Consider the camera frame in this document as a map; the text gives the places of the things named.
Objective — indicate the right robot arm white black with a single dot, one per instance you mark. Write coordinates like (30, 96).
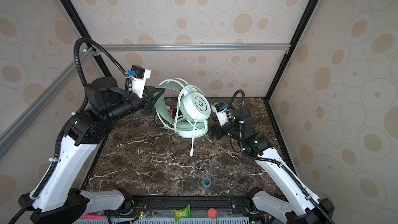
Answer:
(301, 205)

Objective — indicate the diagonal aluminium frame bar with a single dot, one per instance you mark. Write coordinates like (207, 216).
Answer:
(17, 118)

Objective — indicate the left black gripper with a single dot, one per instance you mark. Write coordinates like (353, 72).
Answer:
(151, 97)

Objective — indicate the mint green headphones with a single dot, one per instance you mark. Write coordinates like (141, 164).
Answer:
(192, 110)

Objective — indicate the pink marker pen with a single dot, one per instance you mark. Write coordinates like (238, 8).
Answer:
(95, 217)

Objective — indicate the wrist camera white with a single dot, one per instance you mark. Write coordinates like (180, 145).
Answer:
(223, 116)
(138, 76)

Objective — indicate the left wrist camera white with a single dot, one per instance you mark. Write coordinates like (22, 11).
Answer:
(138, 76)

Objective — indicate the green snack packet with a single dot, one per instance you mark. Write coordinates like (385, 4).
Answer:
(182, 213)

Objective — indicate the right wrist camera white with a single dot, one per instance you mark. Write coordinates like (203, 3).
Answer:
(223, 116)

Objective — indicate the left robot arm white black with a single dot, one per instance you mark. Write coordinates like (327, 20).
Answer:
(54, 200)

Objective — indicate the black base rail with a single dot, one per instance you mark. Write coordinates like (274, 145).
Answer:
(160, 210)

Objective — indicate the red ball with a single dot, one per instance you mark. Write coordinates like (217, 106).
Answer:
(212, 213)

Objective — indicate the blue tape roll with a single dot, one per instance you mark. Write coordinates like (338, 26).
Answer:
(206, 182)

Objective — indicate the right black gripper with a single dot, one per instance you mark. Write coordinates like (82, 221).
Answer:
(213, 128)

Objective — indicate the black white headphones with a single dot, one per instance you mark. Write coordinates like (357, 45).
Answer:
(163, 117)

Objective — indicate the horizontal aluminium frame bar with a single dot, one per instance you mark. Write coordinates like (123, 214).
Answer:
(197, 47)

